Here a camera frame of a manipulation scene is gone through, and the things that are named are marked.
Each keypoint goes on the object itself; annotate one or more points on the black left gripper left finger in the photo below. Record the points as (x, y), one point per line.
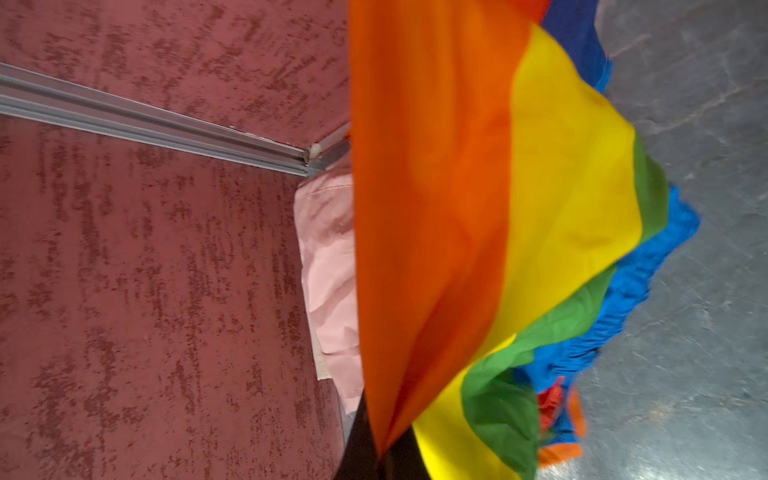
(360, 460)

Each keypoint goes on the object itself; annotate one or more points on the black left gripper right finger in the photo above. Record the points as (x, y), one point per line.
(403, 460)

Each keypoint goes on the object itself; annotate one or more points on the pink shorts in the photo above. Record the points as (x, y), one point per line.
(324, 222)

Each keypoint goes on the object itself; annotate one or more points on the colourful shorts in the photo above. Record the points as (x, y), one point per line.
(507, 222)

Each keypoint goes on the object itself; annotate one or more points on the beige shorts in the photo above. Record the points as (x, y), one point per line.
(321, 368)

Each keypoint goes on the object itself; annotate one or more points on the aluminium corner post left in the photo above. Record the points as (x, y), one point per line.
(33, 96)

